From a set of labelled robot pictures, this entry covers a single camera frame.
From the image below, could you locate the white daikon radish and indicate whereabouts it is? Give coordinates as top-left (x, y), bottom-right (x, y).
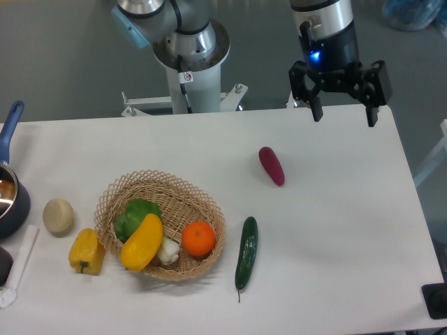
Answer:
top-left (1, 225), bottom-right (39, 309)

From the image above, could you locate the green lettuce leaf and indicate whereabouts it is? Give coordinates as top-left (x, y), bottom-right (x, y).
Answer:
top-left (115, 199), bottom-right (162, 243)

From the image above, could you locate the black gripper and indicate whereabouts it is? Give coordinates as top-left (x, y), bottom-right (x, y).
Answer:
top-left (288, 29), bottom-right (393, 127)

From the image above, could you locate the yellow bell pepper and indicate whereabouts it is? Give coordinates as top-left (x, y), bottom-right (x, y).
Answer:
top-left (68, 228), bottom-right (105, 275)

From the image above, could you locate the dark blue saucepan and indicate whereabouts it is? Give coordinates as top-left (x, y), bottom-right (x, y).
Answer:
top-left (1, 100), bottom-right (31, 239)

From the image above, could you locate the blue plastic bag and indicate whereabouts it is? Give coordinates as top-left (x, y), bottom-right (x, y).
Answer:
top-left (381, 0), bottom-right (446, 32)

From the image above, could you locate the green cucumber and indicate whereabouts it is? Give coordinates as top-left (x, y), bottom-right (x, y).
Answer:
top-left (235, 216), bottom-right (258, 302)

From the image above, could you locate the yellow mango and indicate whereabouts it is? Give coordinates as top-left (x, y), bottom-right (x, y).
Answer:
top-left (120, 214), bottom-right (163, 271)

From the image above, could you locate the black device at edge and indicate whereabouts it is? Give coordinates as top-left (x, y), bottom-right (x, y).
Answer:
top-left (421, 283), bottom-right (447, 320)

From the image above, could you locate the dark eggplant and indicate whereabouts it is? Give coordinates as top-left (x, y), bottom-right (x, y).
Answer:
top-left (0, 247), bottom-right (13, 286)

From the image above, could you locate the orange fruit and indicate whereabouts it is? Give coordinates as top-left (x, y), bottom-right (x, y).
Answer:
top-left (182, 221), bottom-right (216, 257)

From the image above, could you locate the beige round potato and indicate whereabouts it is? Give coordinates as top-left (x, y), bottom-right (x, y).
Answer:
top-left (43, 198), bottom-right (74, 233)

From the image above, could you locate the woven wicker basket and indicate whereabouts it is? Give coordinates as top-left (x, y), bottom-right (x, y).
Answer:
top-left (94, 170), bottom-right (226, 281)

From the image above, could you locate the white bok choy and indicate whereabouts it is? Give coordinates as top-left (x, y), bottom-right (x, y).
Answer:
top-left (156, 236), bottom-right (179, 265)

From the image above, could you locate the white frame at right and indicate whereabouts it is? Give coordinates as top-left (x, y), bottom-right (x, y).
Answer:
top-left (413, 119), bottom-right (446, 188)

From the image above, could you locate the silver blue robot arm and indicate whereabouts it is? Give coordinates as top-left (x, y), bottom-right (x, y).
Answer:
top-left (111, 1), bottom-right (392, 126)

